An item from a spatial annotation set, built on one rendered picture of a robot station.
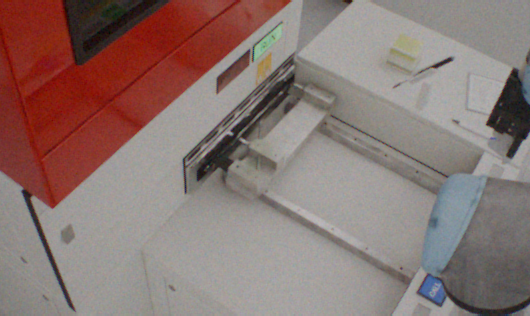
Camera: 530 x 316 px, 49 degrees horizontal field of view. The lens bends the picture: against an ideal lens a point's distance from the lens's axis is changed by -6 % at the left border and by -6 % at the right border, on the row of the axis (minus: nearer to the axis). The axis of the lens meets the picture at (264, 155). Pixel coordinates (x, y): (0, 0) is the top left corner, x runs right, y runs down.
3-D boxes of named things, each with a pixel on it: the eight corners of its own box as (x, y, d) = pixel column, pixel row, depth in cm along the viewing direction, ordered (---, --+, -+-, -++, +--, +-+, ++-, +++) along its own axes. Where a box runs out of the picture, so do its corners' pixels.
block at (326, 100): (302, 97, 157) (303, 89, 155) (308, 90, 159) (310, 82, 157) (328, 111, 155) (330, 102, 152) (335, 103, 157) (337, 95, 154)
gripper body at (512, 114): (495, 106, 115) (516, 60, 106) (534, 125, 113) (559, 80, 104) (483, 128, 111) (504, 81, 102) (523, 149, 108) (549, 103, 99)
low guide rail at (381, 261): (222, 178, 146) (222, 169, 144) (227, 172, 147) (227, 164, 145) (407, 285, 130) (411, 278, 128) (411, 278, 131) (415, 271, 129)
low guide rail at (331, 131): (283, 113, 161) (284, 105, 159) (287, 109, 162) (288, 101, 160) (454, 204, 145) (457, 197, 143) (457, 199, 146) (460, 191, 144)
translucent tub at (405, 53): (384, 65, 155) (389, 45, 150) (395, 50, 159) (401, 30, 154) (410, 77, 153) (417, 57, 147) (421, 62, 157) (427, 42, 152)
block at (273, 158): (247, 154, 143) (248, 146, 141) (256, 145, 145) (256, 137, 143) (276, 170, 141) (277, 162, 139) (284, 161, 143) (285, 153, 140)
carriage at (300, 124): (225, 186, 141) (225, 178, 138) (307, 98, 161) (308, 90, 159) (253, 203, 138) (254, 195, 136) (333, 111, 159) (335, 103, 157)
